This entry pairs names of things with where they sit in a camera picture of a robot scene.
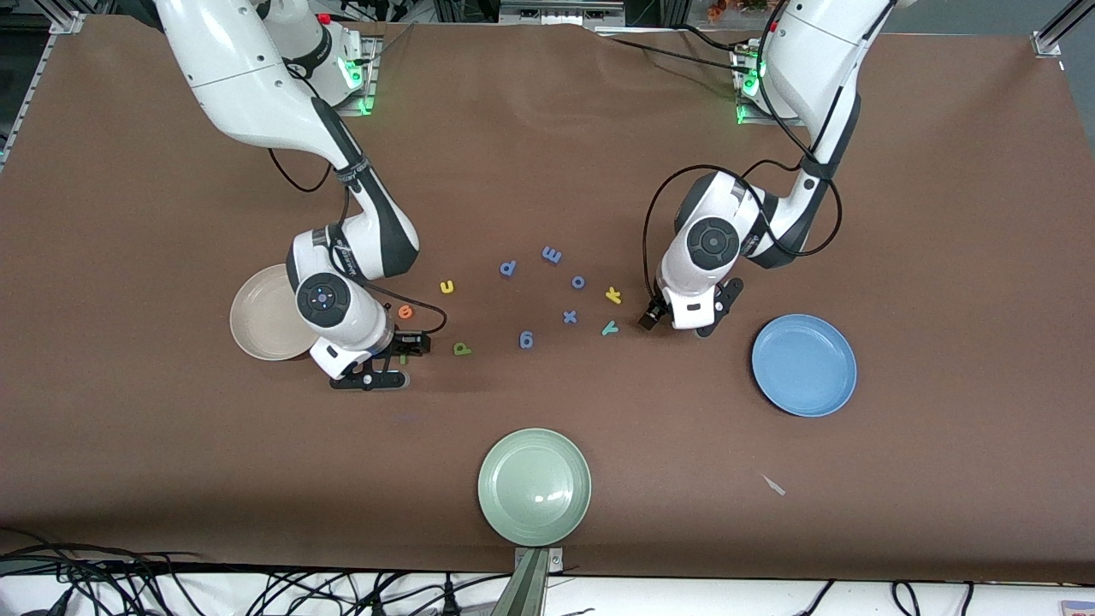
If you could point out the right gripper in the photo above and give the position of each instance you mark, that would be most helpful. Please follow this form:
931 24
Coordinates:
405 344

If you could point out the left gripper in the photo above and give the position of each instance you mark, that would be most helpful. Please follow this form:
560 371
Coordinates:
654 317

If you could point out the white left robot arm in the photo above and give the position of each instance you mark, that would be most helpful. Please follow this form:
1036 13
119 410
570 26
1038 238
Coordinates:
813 51

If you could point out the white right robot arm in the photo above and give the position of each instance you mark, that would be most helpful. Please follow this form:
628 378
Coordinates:
248 77

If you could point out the blue foam letter g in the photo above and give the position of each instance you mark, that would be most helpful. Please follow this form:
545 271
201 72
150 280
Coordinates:
526 345

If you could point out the blue foam letter m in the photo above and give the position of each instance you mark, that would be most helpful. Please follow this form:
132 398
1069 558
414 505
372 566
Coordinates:
552 255

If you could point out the beige round plate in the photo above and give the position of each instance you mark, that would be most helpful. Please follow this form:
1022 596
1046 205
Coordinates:
257 316

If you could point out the blue round plate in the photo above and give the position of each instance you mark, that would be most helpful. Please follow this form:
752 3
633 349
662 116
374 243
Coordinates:
804 368

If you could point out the green round plate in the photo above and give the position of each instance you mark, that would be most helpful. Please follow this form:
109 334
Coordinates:
535 488

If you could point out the small white paper scrap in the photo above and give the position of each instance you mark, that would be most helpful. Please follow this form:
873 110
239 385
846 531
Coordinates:
774 486

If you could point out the brown table cover sheet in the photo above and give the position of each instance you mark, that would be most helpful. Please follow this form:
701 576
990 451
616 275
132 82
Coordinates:
547 128

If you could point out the orange background object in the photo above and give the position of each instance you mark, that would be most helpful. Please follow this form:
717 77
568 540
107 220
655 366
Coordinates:
727 7

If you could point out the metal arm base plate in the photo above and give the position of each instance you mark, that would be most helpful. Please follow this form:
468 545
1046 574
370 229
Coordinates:
359 109
751 118

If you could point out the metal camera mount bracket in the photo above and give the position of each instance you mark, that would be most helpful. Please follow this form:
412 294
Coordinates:
529 590

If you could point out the aluminium frame profile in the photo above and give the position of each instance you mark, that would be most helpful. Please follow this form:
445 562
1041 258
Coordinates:
1056 30
560 13
38 73

